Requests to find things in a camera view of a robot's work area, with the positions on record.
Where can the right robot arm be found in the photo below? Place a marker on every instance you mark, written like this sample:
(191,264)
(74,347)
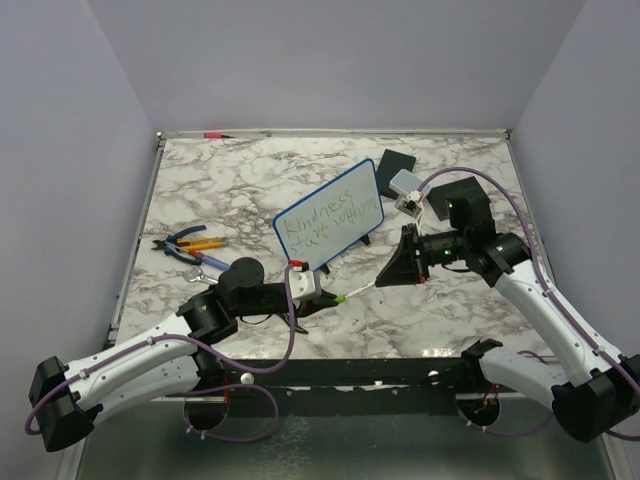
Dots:
(592,388)

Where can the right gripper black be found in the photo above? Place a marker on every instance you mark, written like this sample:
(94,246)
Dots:
(403,265)

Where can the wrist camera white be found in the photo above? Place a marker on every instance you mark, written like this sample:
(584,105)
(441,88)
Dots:
(413,205)
(304,283)

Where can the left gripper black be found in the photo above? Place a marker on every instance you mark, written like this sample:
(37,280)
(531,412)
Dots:
(310,305)

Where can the black handled pliers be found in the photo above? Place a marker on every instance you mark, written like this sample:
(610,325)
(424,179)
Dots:
(299,329)

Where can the blue framed whiteboard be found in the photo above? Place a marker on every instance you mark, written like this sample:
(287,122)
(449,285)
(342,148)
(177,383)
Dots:
(332,218)

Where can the red pen at back rail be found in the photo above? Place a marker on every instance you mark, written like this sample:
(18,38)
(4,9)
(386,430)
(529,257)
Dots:
(217,135)

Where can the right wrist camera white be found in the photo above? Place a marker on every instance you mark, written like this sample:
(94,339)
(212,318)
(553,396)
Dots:
(413,205)

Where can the aluminium table frame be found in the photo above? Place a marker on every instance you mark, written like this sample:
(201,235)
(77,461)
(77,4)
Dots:
(414,334)

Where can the black network switch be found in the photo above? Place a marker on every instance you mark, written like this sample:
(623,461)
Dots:
(438,201)

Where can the yellow utility knife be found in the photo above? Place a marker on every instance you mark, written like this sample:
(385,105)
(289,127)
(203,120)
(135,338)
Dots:
(201,243)

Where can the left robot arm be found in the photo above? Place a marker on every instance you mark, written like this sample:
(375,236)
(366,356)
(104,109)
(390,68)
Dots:
(176,356)

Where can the black flat box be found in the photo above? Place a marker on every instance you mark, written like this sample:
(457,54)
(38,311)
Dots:
(389,165)

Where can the white small router box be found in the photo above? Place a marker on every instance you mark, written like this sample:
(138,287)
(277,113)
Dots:
(404,182)

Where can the blue handled cutters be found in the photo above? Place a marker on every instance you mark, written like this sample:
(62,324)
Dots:
(170,246)

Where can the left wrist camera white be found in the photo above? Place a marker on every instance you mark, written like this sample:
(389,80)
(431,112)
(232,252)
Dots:
(304,283)

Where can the white marker pen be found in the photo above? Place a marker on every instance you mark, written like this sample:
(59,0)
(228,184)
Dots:
(360,290)

